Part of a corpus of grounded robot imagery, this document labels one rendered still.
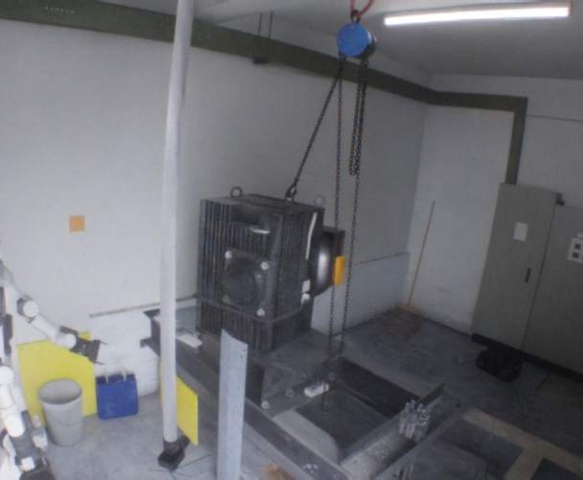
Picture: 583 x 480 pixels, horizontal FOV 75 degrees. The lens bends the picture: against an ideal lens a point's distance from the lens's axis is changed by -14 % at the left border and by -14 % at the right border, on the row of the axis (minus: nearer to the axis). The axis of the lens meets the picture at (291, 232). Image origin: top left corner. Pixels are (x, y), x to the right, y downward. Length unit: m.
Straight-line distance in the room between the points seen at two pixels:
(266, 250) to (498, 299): 3.15
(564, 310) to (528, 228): 0.87
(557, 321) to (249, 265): 3.31
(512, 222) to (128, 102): 3.60
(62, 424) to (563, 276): 4.27
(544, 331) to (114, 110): 4.20
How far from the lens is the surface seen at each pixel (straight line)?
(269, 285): 2.04
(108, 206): 2.87
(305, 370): 2.11
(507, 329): 4.76
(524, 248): 4.53
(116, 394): 3.13
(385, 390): 2.75
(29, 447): 2.01
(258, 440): 2.40
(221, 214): 2.16
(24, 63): 2.65
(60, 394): 3.11
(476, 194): 4.93
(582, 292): 4.47
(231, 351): 2.04
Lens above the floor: 1.98
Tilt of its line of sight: 13 degrees down
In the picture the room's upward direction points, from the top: 6 degrees clockwise
